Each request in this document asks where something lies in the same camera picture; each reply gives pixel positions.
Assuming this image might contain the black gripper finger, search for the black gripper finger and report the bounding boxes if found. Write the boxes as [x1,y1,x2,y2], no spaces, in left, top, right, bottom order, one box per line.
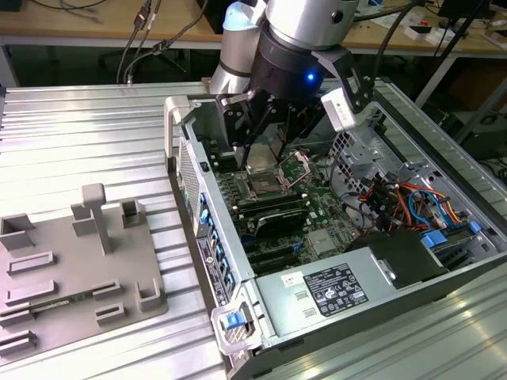
[276,101,324,159]
[215,94,280,167]

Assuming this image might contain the silver green CPU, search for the silver green CPU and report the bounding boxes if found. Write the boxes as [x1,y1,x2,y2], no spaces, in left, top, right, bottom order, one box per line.
[244,142,279,176]

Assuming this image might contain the CPU socket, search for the CPU socket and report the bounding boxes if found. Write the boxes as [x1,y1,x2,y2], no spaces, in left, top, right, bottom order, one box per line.
[246,172,285,199]

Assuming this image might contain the black expansion slot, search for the black expansion slot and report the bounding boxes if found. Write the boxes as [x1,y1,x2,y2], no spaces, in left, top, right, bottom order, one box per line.
[248,241,303,259]
[252,255,306,275]

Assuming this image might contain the metal socket cover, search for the metal socket cover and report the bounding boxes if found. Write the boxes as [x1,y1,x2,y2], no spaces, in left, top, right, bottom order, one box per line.
[277,148,314,189]

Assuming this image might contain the open PC case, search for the open PC case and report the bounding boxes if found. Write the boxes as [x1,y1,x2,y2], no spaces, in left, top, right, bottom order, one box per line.
[164,87,507,380]

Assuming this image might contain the silver perforated drive cage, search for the silver perforated drive cage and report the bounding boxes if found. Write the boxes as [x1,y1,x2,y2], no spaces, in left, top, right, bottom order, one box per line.
[332,130,397,191]

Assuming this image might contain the green motherboard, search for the green motherboard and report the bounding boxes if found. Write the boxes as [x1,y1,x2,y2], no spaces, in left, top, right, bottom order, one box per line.
[213,150,381,278]

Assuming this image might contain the black installed RAM sticks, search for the black installed RAM sticks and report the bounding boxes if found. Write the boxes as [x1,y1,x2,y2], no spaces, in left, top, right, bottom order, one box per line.
[235,193,308,213]

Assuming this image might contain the black expansion card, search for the black expansion card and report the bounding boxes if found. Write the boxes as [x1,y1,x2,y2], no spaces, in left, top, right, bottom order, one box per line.
[253,209,308,239]

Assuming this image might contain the silver chipset heatsink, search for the silver chipset heatsink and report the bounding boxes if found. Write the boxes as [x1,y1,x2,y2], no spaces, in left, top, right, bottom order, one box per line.
[307,231,338,255]

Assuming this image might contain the white box with red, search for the white box with red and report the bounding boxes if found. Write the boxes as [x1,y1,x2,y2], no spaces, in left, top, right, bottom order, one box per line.
[403,24,433,41]

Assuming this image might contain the black plastic shroud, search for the black plastic shroud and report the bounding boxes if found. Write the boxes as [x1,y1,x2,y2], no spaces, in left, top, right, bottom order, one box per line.
[348,231,451,288]

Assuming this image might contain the black tripod leg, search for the black tripod leg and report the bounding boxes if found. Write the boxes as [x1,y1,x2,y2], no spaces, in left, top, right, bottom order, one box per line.
[431,0,482,57]

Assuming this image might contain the silver power supply with label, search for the silver power supply with label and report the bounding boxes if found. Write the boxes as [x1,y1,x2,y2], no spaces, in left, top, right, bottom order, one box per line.
[253,256,399,341]

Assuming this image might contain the black computer tower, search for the black computer tower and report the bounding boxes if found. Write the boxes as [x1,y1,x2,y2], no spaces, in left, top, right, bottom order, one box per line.
[457,112,507,159]

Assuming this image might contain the blue case latch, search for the blue case latch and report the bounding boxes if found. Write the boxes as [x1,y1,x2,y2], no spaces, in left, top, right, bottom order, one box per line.
[220,311,243,330]

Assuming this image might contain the wooden desk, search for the wooden desk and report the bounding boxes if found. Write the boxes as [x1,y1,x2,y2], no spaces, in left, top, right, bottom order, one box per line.
[0,0,507,56]

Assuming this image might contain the grey parts rack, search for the grey parts rack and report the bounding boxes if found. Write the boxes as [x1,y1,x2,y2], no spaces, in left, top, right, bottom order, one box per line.
[0,184,170,355]

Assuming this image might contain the green RAM stick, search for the green RAM stick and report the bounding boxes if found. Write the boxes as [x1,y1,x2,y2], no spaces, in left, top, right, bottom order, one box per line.
[0,291,96,317]

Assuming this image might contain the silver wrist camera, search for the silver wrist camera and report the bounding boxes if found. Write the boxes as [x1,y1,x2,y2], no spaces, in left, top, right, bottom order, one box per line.
[219,91,257,107]
[320,89,357,134]

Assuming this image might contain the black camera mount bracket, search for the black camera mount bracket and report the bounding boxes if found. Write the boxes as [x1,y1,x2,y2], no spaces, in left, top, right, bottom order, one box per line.
[311,45,375,116]

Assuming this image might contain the thick black camera cable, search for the thick black camera cable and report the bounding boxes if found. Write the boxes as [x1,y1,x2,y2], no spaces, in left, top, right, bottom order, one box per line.
[372,0,421,84]

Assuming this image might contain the thin black hanging cable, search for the thin black hanging cable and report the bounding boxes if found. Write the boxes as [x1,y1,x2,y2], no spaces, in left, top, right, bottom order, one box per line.
[116,0,162,84]
[125,0,211,84]

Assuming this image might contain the orange wire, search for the orange wire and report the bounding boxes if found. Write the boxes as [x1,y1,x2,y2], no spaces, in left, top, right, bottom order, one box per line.
[398,180,467,222]

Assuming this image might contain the blue wire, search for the blue wire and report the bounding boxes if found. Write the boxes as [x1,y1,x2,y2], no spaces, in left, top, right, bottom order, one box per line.
[407,189,455,229]

